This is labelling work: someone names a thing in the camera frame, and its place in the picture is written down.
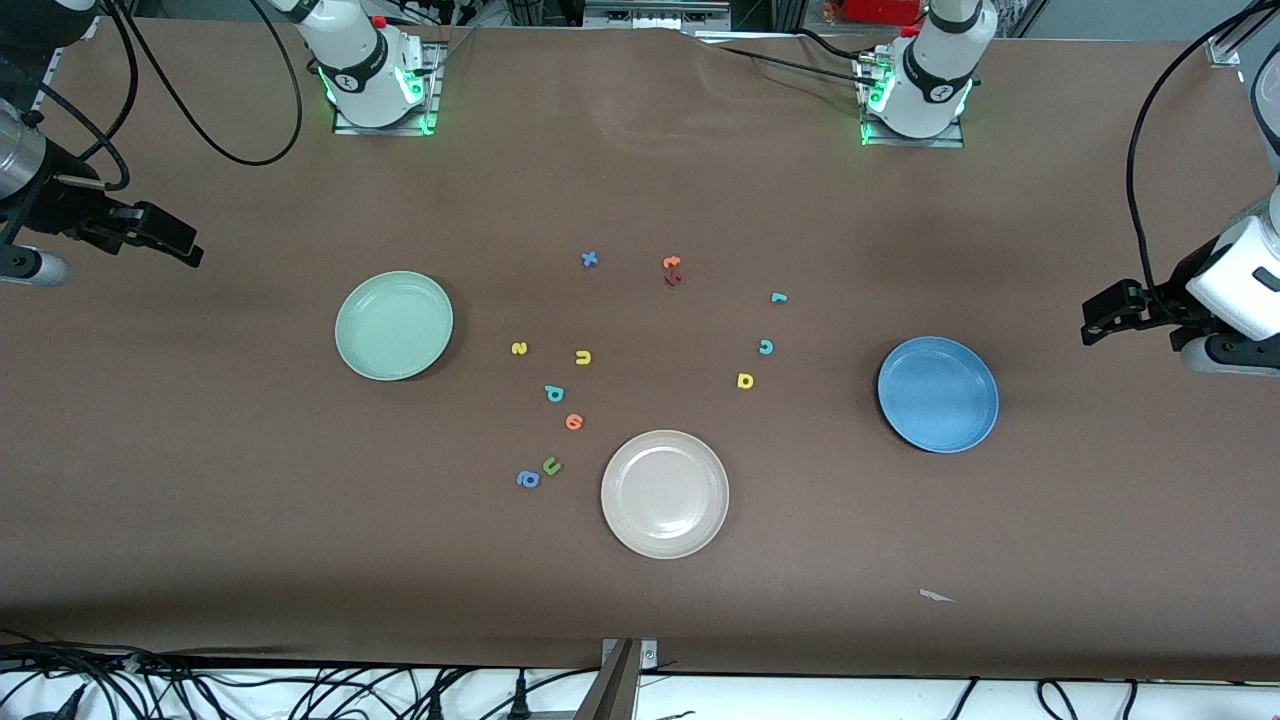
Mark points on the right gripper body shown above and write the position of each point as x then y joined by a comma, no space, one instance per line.
58,209

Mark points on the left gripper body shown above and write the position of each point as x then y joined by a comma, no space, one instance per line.
1172,291

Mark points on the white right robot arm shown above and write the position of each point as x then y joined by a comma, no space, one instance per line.
360,60

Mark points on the blue plate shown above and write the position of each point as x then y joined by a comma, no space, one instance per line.
938,394

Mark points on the green plate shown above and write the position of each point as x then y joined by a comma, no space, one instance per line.
394,326

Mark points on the white paper scrap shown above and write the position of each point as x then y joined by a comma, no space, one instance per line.
935,596

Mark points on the red box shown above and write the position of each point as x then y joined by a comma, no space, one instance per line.
880,10

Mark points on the blue foam letter a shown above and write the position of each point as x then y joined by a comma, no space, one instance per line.
528,480

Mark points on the table cover sheet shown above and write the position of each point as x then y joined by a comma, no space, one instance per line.
640,180

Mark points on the beige plate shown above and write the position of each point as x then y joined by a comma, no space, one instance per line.
665,494

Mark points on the aluminium table leg profile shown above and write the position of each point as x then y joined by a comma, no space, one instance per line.
610,695

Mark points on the aluminium corner post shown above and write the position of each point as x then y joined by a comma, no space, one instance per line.
1225,50

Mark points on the aluminium frame bar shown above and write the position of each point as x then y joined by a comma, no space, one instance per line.
655,12

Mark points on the metal bracket plate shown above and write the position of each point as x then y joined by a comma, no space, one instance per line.
648,655

